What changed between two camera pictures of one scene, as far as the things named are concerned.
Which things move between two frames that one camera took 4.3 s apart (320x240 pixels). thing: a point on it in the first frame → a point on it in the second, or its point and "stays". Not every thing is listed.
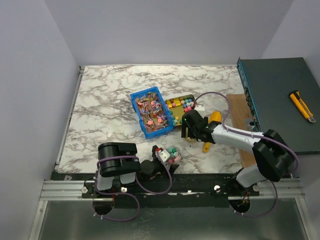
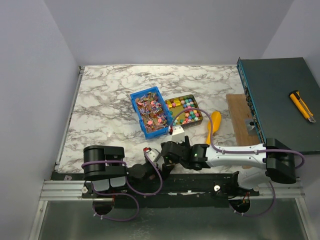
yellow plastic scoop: [214, 116] stays
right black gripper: [186, 128] → [169, 152]
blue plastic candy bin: [153, 115] stays
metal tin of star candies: [178, 106] stays
